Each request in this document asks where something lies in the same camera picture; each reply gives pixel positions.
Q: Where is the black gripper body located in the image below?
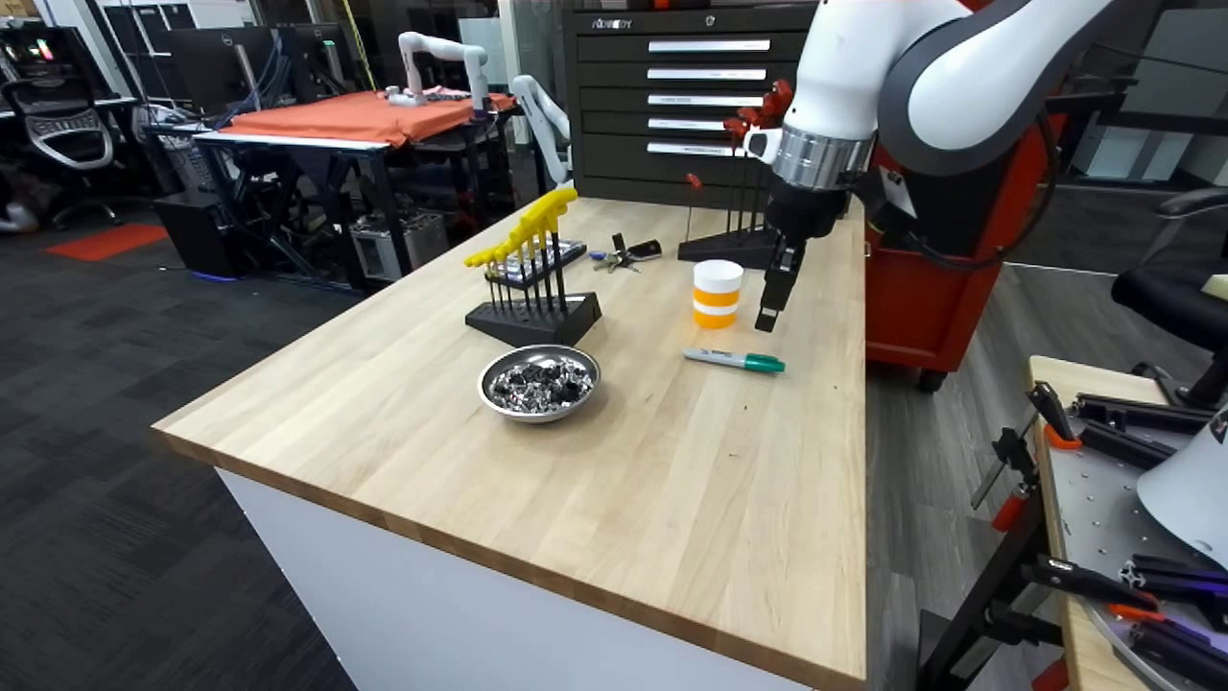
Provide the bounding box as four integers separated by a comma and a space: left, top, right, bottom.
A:
765, 183, 857, 250

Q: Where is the green capped marker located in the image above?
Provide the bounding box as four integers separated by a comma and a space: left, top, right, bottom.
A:
679, 347, 791, 382

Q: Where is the orange and white bottle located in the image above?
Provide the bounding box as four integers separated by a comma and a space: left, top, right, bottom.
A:
687, 256, 749, 333

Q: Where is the red tool cart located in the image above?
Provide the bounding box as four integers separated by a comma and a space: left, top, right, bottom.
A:
862, 117, 1067, 393

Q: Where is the bunch of keys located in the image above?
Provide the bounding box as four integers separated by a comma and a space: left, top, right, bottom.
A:
586, 231, 667, 272

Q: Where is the black tool chest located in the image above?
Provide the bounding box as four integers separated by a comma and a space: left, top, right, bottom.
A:
555, 0, 821, 211

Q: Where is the yellow hex key set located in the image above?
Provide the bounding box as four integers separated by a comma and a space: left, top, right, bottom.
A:
462, 179, 607, 351

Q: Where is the metal bowl with screws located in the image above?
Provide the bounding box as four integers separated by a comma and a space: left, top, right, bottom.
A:
476, 343, 607, 430

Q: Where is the black clamp orange trim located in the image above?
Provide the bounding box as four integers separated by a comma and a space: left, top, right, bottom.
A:
967, 382, 1086, 542

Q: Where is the black swivel chair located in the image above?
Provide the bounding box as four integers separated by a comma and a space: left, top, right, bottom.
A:
1111, 188, 1228, 415

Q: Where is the black bar clamp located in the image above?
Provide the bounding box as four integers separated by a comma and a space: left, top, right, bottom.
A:
1070, 393, 1213, 474
1021, 549, 1228, 691

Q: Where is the wooden side table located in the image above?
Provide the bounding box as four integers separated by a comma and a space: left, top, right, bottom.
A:
1025, 353, 1228, 691

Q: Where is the grey computer tower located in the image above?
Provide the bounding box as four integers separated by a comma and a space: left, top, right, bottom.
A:
346, 208, 452, 287

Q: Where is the white table base cabinet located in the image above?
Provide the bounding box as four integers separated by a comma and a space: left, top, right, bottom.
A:
211, 465, 829, 691

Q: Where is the table with orange cloth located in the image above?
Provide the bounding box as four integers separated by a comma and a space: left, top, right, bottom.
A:
187, 83, 521, 281

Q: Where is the orange floor mat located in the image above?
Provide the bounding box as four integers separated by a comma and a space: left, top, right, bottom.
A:
41, 220, 174, 268

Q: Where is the grey mesh office chair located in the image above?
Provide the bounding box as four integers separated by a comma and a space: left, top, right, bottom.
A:
0, 74, 123, 231

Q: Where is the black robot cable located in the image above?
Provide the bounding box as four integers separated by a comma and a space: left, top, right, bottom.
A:
850, 113, 1070, 275

